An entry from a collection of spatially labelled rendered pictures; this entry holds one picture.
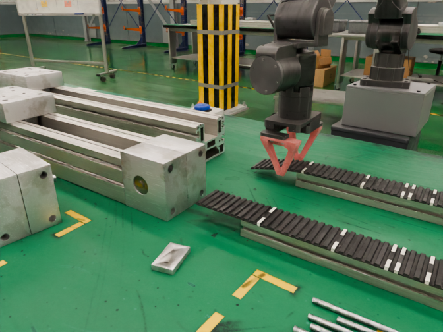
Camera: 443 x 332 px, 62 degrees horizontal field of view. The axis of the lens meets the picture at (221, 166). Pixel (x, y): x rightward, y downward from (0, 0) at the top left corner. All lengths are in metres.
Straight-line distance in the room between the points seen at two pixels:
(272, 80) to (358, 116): 0.53
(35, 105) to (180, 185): 0.42
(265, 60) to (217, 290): 0.32
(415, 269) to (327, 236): 0.10
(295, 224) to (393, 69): 0.64
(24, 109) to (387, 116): 0.84
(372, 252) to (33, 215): 0.45
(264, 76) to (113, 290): 0.35
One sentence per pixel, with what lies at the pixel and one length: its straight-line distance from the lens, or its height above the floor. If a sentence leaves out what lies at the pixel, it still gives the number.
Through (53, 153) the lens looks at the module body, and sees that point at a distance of 0.74.
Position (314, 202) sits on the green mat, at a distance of 0.63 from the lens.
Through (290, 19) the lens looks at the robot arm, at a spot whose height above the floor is 1.06.
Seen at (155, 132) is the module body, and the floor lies 0.83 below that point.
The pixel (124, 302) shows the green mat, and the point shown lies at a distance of 0.44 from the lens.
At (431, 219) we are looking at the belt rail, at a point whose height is 0.79.
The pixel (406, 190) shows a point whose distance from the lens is 0.64.
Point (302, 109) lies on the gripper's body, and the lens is 0.63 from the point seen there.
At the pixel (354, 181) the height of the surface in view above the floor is 0.81.
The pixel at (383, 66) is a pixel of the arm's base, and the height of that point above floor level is 0.94.
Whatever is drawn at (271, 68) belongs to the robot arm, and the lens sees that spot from 0.55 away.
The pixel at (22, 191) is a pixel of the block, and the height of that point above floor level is 0.85.
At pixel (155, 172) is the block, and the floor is 0.86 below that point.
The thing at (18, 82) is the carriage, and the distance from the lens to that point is 1.18.
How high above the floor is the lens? 1.08
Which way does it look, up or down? 23 degrees down
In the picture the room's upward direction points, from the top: straight up
